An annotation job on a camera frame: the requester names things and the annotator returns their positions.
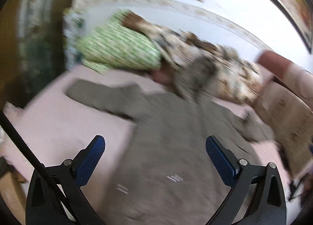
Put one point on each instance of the floral plastic bag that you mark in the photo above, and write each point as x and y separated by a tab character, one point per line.
73	31

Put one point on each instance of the dark wooden glass door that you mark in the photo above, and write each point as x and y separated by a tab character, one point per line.
31	47

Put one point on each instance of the brown knitted cloth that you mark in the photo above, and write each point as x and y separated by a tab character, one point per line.
133	21

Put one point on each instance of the pink quilted bed sheet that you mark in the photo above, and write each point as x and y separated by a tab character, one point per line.
55	127

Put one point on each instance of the striped floral cushion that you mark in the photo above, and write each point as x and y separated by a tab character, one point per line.
291	120

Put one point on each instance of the dark red pillow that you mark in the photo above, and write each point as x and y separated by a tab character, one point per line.
162	76

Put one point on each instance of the cardboard box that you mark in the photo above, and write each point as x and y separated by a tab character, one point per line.
14	196

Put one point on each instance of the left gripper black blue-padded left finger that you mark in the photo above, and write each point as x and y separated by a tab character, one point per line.
54	194

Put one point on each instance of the grey-brown quilted hooded jacket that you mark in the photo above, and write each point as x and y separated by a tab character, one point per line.
165	175

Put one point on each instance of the beige leaf-print blanket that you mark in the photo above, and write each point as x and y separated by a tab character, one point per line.
199	67

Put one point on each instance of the green white checkered pillow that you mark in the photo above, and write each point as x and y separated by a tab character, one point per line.
112	45

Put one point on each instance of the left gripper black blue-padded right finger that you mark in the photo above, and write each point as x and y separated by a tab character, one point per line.
267	205

